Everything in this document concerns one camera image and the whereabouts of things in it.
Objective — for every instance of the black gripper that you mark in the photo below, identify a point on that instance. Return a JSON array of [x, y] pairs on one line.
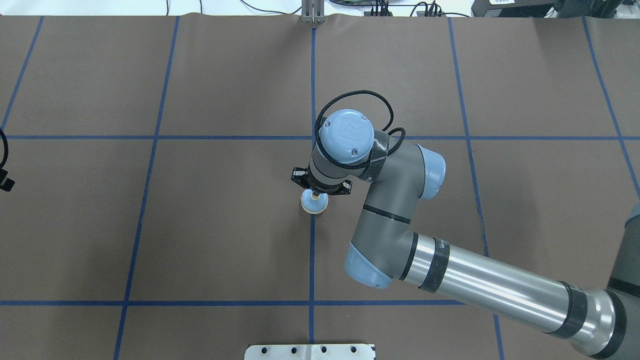
[[300, 175]]

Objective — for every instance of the blue white call bell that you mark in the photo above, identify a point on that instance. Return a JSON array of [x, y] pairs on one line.
[[314, 203]]

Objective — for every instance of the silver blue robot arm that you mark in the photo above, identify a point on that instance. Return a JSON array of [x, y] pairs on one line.
[[555, 207]]

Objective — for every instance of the black box with label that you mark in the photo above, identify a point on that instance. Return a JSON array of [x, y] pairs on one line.
[[512, 8]]

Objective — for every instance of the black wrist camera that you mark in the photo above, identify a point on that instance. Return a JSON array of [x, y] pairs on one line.
[[6, 183], [305, 179]]

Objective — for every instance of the aluminium frame post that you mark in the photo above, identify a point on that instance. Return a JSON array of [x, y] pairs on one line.
[[313, 12]]

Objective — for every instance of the white camera pole with base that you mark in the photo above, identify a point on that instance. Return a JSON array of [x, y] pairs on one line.
[[327, 351]]

